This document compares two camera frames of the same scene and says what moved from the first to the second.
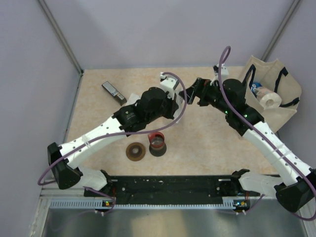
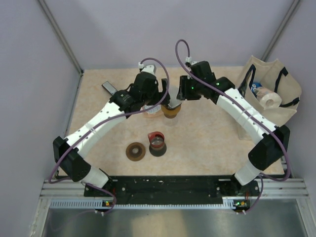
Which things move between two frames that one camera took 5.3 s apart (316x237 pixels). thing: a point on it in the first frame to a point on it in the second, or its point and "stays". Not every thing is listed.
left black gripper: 173,107 to 158,95
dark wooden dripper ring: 135,151 stays
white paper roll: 268,98 stays
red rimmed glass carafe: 157,147 stays
